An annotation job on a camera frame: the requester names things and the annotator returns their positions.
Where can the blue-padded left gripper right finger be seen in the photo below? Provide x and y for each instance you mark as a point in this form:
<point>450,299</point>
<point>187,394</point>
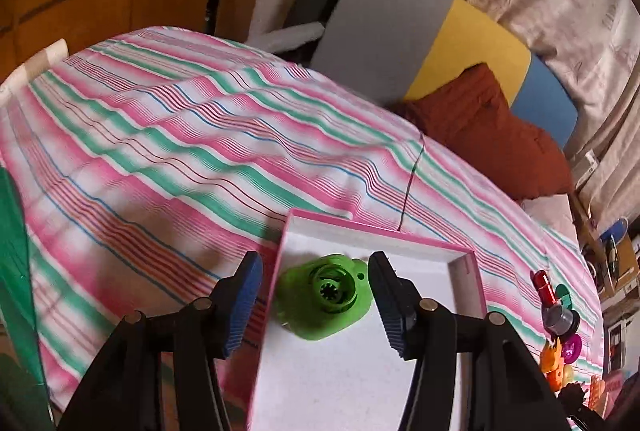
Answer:
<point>398,302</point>

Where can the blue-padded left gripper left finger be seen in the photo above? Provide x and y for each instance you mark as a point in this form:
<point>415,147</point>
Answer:
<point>233,299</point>

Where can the green white round toy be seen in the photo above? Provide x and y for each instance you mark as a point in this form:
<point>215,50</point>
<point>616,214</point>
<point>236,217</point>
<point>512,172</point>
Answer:
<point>322,297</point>

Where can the red metallic cylinder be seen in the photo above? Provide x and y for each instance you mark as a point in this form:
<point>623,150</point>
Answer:
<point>545,292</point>

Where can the orange linked cubes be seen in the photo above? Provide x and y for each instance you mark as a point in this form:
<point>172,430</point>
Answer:
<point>551,362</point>

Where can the teal plastic flanged piece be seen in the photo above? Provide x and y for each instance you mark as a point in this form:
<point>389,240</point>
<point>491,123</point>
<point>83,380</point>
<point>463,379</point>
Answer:
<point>562,294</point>

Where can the magenta plastic plunger toy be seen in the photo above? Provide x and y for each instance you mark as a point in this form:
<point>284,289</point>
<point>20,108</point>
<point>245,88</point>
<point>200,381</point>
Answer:
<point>571,348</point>

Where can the yellow-orange plastic comb case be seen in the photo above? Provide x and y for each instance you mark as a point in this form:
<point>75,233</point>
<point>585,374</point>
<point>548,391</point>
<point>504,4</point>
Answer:
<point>597,394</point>

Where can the pink-rimmed white tray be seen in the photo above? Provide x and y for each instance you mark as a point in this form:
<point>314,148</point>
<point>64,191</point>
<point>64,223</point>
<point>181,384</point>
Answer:
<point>353,380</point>

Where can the striped pink green tablecloth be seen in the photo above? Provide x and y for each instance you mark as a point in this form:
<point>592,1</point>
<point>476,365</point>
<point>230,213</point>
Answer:
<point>149,163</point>

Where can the rust red cushion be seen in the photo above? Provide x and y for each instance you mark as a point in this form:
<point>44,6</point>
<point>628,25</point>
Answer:
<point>471,117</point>

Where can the wooden side shelf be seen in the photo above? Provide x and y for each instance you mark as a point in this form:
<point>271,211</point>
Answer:
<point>614,267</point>

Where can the green glass side table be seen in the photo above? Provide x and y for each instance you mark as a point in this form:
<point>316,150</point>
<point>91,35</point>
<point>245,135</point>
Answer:
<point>23,387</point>

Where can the blue mug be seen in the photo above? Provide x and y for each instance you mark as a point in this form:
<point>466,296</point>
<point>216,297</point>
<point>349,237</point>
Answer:
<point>615,232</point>

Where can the small white box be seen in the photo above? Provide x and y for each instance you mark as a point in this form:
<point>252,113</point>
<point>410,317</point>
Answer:
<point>584,168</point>

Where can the grey yellow blue headboard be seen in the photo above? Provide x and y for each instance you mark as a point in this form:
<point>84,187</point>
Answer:
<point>390,50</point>

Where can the rolled white paper tube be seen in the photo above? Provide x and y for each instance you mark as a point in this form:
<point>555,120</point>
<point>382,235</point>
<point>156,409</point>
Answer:
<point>41,62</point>

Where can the beige patterned curtain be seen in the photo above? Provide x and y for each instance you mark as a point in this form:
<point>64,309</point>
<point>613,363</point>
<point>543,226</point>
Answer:
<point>592,47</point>

